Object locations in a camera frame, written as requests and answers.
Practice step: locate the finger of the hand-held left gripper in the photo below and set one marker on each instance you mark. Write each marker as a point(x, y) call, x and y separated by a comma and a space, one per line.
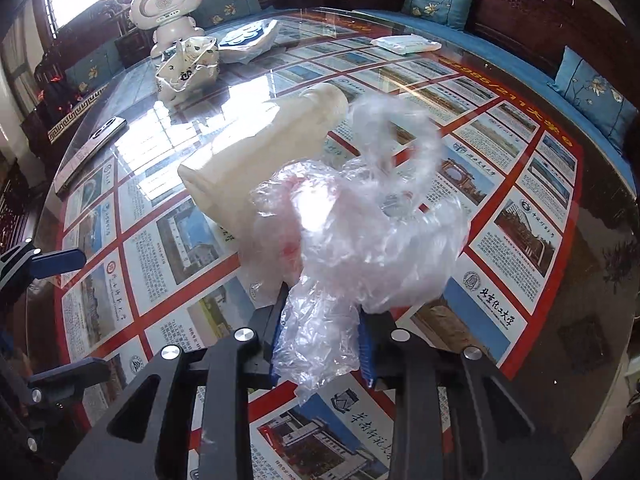
point(57, 261)
point(75, 372)

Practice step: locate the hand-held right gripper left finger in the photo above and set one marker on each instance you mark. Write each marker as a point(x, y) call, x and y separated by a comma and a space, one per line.
point(271, 340)

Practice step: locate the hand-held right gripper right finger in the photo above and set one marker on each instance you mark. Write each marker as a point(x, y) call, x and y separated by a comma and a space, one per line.
point(367, 355)

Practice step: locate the clear plastic bag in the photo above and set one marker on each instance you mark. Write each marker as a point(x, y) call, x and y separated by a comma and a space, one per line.
point(350, 240)

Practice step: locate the black bag with red trim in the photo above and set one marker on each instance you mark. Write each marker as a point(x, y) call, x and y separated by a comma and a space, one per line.
point(57, 97)

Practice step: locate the white plastic bottle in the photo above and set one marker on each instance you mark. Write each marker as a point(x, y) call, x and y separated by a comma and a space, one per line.
point(260, 160)

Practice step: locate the blue floral cushion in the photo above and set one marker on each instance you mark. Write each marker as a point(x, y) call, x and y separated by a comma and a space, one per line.
point(95, 67)
point(227, 10)
point(595, 100)
point(437, 2)

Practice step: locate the white bag with blue print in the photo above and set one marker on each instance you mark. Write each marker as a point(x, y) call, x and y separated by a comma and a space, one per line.
point(187, 70)

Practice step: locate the white robot toy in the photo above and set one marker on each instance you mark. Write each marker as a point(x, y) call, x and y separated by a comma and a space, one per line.
point(165, 2)

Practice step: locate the white blue patterned packet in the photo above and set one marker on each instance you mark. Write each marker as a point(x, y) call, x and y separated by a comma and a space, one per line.
point(247, 40)

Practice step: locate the white tissue pack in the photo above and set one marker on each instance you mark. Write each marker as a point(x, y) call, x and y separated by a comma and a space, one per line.
point(405, 43)

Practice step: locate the long carved wooden sofa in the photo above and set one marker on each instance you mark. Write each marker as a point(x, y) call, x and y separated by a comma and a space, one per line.
point(540, 10)

